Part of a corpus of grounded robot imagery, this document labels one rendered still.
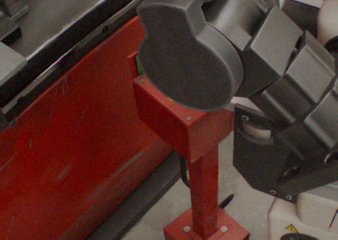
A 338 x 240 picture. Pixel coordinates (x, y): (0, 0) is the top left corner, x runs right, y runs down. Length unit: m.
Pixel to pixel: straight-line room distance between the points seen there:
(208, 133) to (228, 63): 0.64
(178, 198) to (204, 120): 0.82
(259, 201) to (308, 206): 1.00
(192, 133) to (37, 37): 0.35
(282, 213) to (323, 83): 0.45
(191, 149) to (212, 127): 0.06
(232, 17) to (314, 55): 0.07
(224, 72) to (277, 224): 0.50
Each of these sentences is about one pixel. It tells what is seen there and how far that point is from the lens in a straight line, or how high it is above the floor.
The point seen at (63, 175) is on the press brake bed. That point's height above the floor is 0.50.
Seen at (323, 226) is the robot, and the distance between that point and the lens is 0.78.
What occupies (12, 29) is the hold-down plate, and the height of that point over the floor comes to 0.90.
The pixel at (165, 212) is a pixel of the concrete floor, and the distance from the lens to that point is 1.72.
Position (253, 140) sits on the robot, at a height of 1.01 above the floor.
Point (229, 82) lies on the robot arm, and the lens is 0.36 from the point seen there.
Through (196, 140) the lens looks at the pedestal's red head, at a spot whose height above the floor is 0.72.
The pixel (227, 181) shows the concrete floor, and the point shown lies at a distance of 1.77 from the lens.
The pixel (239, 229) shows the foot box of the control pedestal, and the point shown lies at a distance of 1.55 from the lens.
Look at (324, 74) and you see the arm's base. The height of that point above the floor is 1.23.
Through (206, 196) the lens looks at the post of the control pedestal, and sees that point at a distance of 1.30.
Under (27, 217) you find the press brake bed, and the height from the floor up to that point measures 0.48.
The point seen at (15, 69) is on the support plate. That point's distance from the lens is 0.77.
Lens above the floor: 1.50
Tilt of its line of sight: 51 degrees down
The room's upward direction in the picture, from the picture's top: 7 degrees counter-clockwise
